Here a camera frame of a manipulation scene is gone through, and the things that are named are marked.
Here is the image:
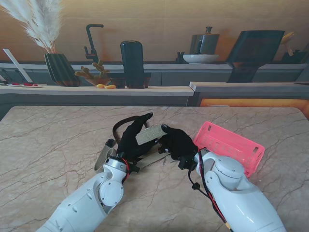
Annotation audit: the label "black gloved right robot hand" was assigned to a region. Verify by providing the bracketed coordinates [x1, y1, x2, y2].
[156, 123, 198, 161]

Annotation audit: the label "dark utensil holder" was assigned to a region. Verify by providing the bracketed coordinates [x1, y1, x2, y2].
[281, 49, 305, 64]

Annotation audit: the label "dark woven belt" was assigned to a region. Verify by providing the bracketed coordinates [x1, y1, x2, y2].
[112, 116, 148, 149]

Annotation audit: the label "white pampas grass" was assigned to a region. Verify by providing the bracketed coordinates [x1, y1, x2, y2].
[0, 0, 63, 54]

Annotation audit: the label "white slanted board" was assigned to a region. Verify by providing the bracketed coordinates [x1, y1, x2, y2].
[2, 48, 32, 83]

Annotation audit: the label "plate with red chillies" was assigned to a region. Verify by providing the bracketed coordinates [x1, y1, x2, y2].
[6, 82, 43, 88]

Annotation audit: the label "dark ribbed vase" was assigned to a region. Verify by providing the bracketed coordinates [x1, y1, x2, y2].
[43, 53, 82, 87]

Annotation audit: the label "right arm red black cables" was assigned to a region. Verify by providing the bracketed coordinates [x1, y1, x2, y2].
[188, 149, 233, 231]

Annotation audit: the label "white speckled bowl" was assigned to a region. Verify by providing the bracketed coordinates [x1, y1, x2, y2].
[182, 54, 220, 64]

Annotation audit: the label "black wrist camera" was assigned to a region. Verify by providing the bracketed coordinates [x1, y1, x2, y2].
[127, 163, 141, 174]
[177, 156, 197, 171]

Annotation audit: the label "tall black appliance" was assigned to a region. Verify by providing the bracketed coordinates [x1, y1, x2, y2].
[111, 40, 152, 89]

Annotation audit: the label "left arm red black cables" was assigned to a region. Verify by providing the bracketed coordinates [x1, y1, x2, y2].
[120, 158, 131, 184]

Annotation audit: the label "yellow wooden utensil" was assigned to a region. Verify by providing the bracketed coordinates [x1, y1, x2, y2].
[281, 31, 296, 57]

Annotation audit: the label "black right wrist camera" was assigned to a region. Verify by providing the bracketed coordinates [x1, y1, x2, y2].
[177, 156, 197, 171]

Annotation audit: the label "arm red black cables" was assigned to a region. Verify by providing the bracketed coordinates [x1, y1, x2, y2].
[188, 149, 233, 231]
[120, 158, 131, 184]

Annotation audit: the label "black kitchen faucet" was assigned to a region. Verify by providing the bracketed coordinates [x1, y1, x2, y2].
[84, 24, 104, 64]

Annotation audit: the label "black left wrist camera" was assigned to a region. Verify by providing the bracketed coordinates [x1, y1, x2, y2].
[127, 163, 141, 174]

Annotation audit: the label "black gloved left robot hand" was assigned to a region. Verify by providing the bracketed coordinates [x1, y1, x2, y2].
[116, 112, 155, 161]

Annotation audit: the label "pink plastic storage basket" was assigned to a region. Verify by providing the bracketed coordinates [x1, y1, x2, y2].
[193, 121, 266, 178]

